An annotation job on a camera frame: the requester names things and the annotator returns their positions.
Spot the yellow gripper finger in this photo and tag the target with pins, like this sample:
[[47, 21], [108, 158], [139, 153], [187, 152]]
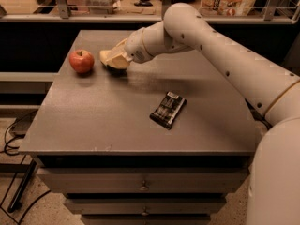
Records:
[[117, 62], [118, 49]]

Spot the yellow sponge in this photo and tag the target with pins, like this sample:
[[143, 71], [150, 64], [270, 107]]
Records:
[[106, 58]]

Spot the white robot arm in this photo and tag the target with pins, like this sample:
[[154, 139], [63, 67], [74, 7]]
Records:
[[274, 92]]

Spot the red apple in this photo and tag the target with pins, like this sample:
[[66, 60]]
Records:
[[82, 61]]

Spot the black snack wrapper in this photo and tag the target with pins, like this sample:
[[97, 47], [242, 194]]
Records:
[[168, 109]]

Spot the grey drawer cabinet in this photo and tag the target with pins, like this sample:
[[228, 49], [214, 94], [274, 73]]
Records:
[[100, 121]]

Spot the top drawer with knob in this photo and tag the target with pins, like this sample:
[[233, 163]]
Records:
[[142, 181]]

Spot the drawer with knob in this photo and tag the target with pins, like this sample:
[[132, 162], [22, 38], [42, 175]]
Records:
[[142, 181], [144, 206]]

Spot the black metal stand leg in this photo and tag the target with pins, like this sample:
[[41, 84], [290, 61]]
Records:
[[27, 171]]

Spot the metal railing frame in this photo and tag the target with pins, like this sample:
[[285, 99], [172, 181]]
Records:
[[129, 11]]

